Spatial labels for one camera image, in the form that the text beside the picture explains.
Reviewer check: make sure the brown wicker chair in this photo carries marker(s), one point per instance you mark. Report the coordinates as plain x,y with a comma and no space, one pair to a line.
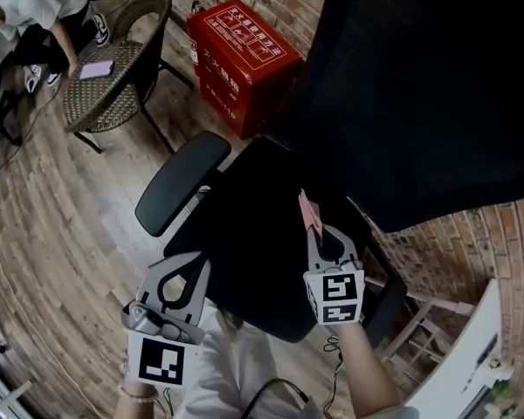
109,98

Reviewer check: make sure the black office chair seat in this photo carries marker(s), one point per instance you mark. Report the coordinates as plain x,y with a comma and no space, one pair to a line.
253,216

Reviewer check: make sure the purple smartphone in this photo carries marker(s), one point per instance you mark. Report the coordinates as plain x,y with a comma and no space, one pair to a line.
96,70

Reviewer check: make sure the red fire extinguisher box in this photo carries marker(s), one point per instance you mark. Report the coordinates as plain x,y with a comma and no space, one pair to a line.
244,81

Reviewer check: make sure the small green plant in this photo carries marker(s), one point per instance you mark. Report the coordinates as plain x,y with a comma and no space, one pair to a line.
502,386

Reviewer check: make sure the white desk with cross frame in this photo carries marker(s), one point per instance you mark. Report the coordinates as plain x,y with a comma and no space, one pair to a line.
458,365

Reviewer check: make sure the black mesh chair backrest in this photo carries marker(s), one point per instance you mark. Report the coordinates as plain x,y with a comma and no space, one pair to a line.
419,103

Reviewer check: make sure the black chair armrest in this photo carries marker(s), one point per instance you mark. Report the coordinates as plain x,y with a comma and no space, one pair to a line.
386,308
179,181

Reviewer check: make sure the pink cloth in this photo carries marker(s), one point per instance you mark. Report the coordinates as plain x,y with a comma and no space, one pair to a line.
308,210

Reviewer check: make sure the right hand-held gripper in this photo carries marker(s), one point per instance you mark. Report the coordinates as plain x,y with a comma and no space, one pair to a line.
338,288

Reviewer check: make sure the red fire extinguisher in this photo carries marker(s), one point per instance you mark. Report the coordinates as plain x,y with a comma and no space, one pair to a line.
193,50

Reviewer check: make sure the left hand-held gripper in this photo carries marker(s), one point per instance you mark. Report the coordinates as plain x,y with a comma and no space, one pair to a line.
161,360

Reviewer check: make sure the person's white trousers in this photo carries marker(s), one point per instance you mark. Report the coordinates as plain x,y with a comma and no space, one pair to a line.
227,365

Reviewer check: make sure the white metal rack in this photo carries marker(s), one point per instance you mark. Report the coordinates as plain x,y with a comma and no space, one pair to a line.
0,402

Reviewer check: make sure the person's right forearm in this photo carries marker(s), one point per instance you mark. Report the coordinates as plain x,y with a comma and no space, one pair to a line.
367,373

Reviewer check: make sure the person's left forearm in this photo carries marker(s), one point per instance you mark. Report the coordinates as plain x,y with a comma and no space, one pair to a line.
131,408

